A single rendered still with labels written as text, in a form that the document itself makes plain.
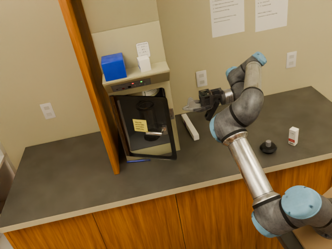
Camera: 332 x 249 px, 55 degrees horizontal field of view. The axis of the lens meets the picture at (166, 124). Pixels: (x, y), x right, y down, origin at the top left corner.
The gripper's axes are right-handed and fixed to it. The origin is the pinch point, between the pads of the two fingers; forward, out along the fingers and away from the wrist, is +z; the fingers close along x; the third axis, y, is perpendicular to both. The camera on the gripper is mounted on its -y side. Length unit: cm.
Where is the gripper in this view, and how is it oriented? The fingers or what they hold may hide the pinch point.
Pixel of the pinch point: (185, 109)
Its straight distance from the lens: 161.6
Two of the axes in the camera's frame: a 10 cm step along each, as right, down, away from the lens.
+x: 1.7, 5.3, -8.3
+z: -9.7, 2.2, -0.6
